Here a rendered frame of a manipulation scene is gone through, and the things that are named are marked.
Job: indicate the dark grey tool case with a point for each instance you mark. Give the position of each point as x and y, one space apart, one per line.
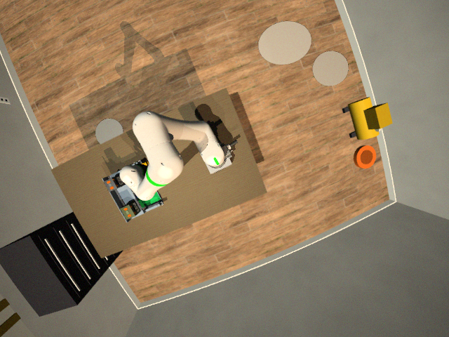
114 183

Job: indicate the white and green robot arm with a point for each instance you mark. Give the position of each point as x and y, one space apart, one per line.
155 133

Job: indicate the grey shelf rack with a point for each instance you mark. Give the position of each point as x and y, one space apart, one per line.
125 195

